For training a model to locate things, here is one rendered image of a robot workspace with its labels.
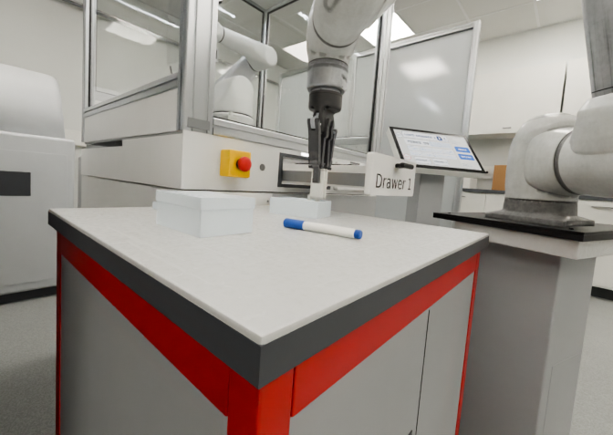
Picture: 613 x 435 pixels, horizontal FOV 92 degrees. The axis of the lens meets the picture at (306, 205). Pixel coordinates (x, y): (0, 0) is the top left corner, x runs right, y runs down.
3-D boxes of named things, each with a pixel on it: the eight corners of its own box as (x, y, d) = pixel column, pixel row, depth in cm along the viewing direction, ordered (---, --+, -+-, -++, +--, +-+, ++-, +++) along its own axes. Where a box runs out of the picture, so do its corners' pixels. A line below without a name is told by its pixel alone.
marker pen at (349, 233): (362, 239, 44) (363, 229, 44) (358, 241, 43) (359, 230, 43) (287, 226, 52) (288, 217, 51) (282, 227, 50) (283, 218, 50)
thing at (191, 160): (377, 194, 150) (379, 166, 149) (181, 189, 73) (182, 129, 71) (256, 183, 211) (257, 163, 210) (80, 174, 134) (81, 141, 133)
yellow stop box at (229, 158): (252, 178, 82) (253, 151, 82) (229, 176, 77) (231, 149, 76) (240, 177, 86) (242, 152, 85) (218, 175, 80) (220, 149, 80)
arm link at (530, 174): (539, 199, 88) (547, 124, 86) (608, 204, 70) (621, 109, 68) (489, 196, 86) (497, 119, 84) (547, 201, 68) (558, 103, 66)
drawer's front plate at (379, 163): (412, 196, 97) (416, 162, 96) (369, 195, 75) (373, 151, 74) (408, 195, 98) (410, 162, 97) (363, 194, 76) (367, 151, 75)
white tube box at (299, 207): (330, 216, 73) (331, 201, 72) (316, 219, 65) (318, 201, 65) (285, 211, 78) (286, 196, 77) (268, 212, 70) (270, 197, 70)
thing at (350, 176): (406, 191, 97) (408, 172, 96) (367, 189, 77) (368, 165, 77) (312, 183, 123) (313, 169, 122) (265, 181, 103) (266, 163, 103)
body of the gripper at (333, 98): (335, 86, 61) (331, 131, 62) (348, 98, 69) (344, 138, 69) (303, 88, 64) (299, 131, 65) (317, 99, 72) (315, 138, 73)
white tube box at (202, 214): (254, 233, 43) (255, 197, 43) (199, 238, 37) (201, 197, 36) (206, 221, 52) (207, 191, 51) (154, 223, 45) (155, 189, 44)
